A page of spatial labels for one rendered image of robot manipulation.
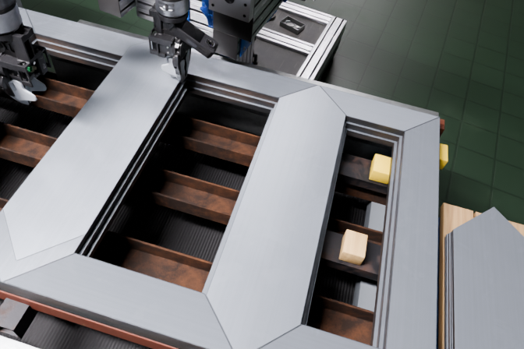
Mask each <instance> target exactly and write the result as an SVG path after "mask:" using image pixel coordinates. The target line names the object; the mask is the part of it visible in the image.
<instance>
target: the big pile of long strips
mask: <svg viewBox="0 0 524 349"><path fill-rule="evenodd" d="M444 349H524V236H523V235H522V234H521V233H520V232H519V231H518V230H517V229H516V228H515V227H514V226H513V225H512V224H511V223H510V222H509V221H508V220H507V219H506V218H505V217H504V216H503V215H502V214H501V213H500V212H499V211H498V210H497V209H496V208H495V207H492V208H491V209H489V210H487V211H485V212H484V213H482V214H480V215H478V216H477V217H474V218H473V219H471V220H469V221H467V222H465V223H464V224H462V225H460V226H458V227H457V228H455V229H453V230H452V232H450V233H448V234H446V236H445V237H444Z"/></svg>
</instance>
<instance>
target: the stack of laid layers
mask: <svg viewBox="0 0 524 349"><path fill-rule="evenodd" d="M30 40H31V43H32V44H36V45H39V46H42V47H45V48H46V50H47V53H48V55H53V56H56V57H59V58H64V59H67V60H70V61H74V62H79V63H82V64H85V65H90V66H93V67H96V68H99V69H104V70H108V71H112V69H113V68H114V67H115V65H116V64H117V63H118V61H119V60H120V58H121V57H122V56H119V55H114V54H111V53H107V52H104V51H99V50H96V49H93V48H88V47H84V46H81V45H78V44H73V43H69V42H66V41H61V40H58V39H55V38H52V37H46V36H43V35H40V34H37V33H34V34H33V35H32V36H31V37H30ZM188 92H189V93H194V94H197V95H200V96H203V97H209V98H211V99H215V100H220V101H223V102H226V103H230V104H234V105H238V106H240V107H244V108H249V109H252V110H255V111H260V112H263V113H267V114H269V117H268V120H267V123H266V125H265V127H264V130H263V133H262V136H261V138H260V142H259V143H258V146H257V149H256V152H255V154H254V156H253V159H252V162H251V165H250V168H249V170H248V172H247V175H246V178H245V181H244V182H243V186H242V188H241V191H240V193H239V197H238V199H237V201H236V204H235V207H234V209H233V211H232V215H231V217H230V220H229V222H228V226H227V227H226V230H225V233H224V236H223V238H222V240H221V244H220V246H219V249H218V252H217V254H216V256H215V259H214V262H213V265H212V267H211V270H210V272H209V275H208V277H207V281H206V283H205V285H204V289H203V291H202V292H201V293H205V295H206V294H207V290H208V288H209V286H210V283H211V280H212V277H213V276H214V271H215V270H216V267H217V264H218V261H219V259H220V256H221V253H222V250H223V248H224V246H225V243H226V240H227V237H228V234H229V232H230V229H231V227H232V223H233V221H234V219H235V215H236V213H237V210H238V208H239V204H240V202H241V200H242V197H243V194H244V192H245V189H246V186H247V183H248V181H249V179H250V175H251V173H252V170H253V167H254V164H255V162H256V160H257V156H258V154H259V152H260V148H261V146H262V143H263V141H264V137H265V135H266V133H267V129H268V127H269V125H270V122H271V119H272V116H273V114H274V110H275V108H276V106H277V103H278V100H279V98H277V97H272V96H269V95H266V94H262V93H258V92H254V91H251V90H246V89H243V88H239V87H236V86H231V85H228V84H224V83H219V82H216V81H213V80H210V79H205V78H201V77H199V76H193V75H190V74H187V77H186V78H185V80H184V81H183V82H182V83H180V82H179V83H178V85H177V86H176V88H175V89H174V91H173V93H172V95H171V96H170V98H169V99H168V101H167V103H166V105H165V106H164V107H163V109H162V111H161V113H160V114H159V116H158V117H157V119H156V121H155V122H154V124H153V125H152V127H151V129H150V131H149V132H148V134H147V135H146V137H145V139H144V140H143V142H142V143H141V145H140V147H139V149H138V150H137V152H136V153H135V155H134V157H133V159H132V160H131V161H130V163H129V165H128V167H127V168H126V170H125V171H124V173H123V174H122V177H121V178H120V179H119V181H118V183H117V185H116V186H115V187H114V189H113V191H112V193H111V195H110V196H109V197H108V199H107V201H106V202H105V204H104V205H103V207H102V209H101V211H100V212H99V214H98V215H97V217H96V219H95V220H94V222H93V223H92V225H91V226H90V229H89V230H88V232H87V233H86V234H85V235H83V236H80V237H78V238H74V239H73V240H70V241H67V242H65V243H62V244H60V245H56V246H55V247H52V248H50V249H46V250H44V251H42V252H39V253H36V254H34V255H32V256H28V257H26V258H24V259H21V260H18V261H17V260H16V259H15V256H14V252H13V249H12V243H11V240H10V237H9V231H8V228H7V224H6V221H5V215H4V212H3V209H2V210H1V211H0V290H1V291H5V292H8V293H10V294H14V295H18V296H20V297H23V298H27V299H30V300H32V301H36V302H39V303H41V304H44V305H48V306H51V307H53V308H57V309H60V310H62V311H65V312H70V313H72V314H75V315H78V316H82V317H84V318H87V319H91V320H93V321H96V322H99V323H103V324H105V325H108V326H112V327H115V328H117V329H121V330H125V331H127V332H130V333H134V334H136V335H139V336H142V337H146V338H148V339H151V340H155V341H157V342H160V343H163V344H167V345H170V346H173V347H177V348H179V349H206V348H204V347H199V346H197V345H194V344H190V343H187V342H185V341H182V340H178V339H175V338H173V337H169V336H165V335H163V334H160V333H156V332H154V331H151V330H147V329H144V328H142V327H139V326H135V325H133V324H130V323H125V322H123V321H120V320H117V319H113V318H111V317H108V316H104V315H102V314H99V313H96V312H92V311H89V310H86V309H84V308H80V307H77V306H75V305H71V304H68V303H65V302H63V301H59V300H55V299H53V298H49V297H46V296H44V295H41V294H37V293H34V292H32V291H28V290H25V289H22V288H20V287H15V286H12V285H10V284H6V283H3V282H4V281H6V280H9V279H12V278H14V277H17V276H19V275H21V274H24V273H27V272H29V271H31V270H35V269H36V268H39V267H41V266H44V265H47V264H49V263H52V262H54V261H56V260H59V259H62V258H65V257H66V256H70V255H72V254H74V253H77V254H80V255H83V256H87V257H90V258H92V257H93V255H94V253H95V252H96V250H97V248H98V246H99V245H100V243H101V241H102V240H103V238H104V236H105V235H106V233H107V231H108V229H109V228H110V226H111V225H112V222H113V220H114V219H115V217H116V216H117V214H118V212H119V211H120V209H121V207H122V205H123V203H124V202H125V201H126V198H127V196H128V195H129V193H130V192H131V190H132V188H133V186H134V185H135V183H136V181H137V179H138V177H139V176H140V174H141V172H142V171H143V169H144V168H145V166H146V164H147V162H148V161H149V159H150V157H151V155H152V153H153V152H154V150H155V148H156V147H157V145H158V144H159V142H160V140H161V138H162V136H163V135H164V133H165V131H166V129H167V128H168V126H169V124H170V123H171V121H172V119H173V118H174V116H175V114H176V112H177V110H178V109H179V107H180V105H181V104H182V102H183V100H184V99H185V97H186V95H187V94H188ZM346 135H347V136H353V137H356V138H359V139H365V140H367V141H371V142H374V143H379V144H382V145H385V146H390V147H392V151H391V164H390V171H389V179H388V193H387V200H386V207H385V215H384V228H383V235H382V242H381V256H380V263H379V270H378V278H377V291H376V298H375V306H374V319H373V327H372V334H371V342H370V346H373V347H377V348H380V349H385V348H386V339H387V329H388V313H389V304H390V294H391V278H392V268H393V259H394V250H395V233H396V224H397V215H398V198H399V189H400V180H401V171H402V154H403V145H404V135H405V132H404V131H401V130H397V129H393V128H389V127H386V126H382V125H378V124H374V123H371V122H366V121H363V120H359V119H357V118H351V117H348V116H345V123H344V127H343V130H342V137H341V141H340V145H339V149H338V156H337V159H336V163H335V169H334V174H333V177H332V181H331V187H330V192H329V196H328V199H327V205H326V210H325V214H324V220H323V224H322V228H321V232H320V238H319V242H318V246H317V253H316V256H315V260H314V264H313V271H312V274H311V278H310V285H309V289H308V292H307V296H306V303H305V307H304V311H303V317H302V321H301V325H302V324H303V325H306V324H307V320H308V315H309V311H310V305H311V301H312V297H313V289H314V286H315V282H316V278H317V271H318V266H319V263H320V256H321V252H322V248H323V244H324V237H325V233H326V229H327V225H328V218H329V214H330V210H331V204H332V200H333V195H334V191H335V185H336V181H337V177H338V169H339V165H340V162H341V158H342V151H343V146H344V143H345V136H346Z"/></svg>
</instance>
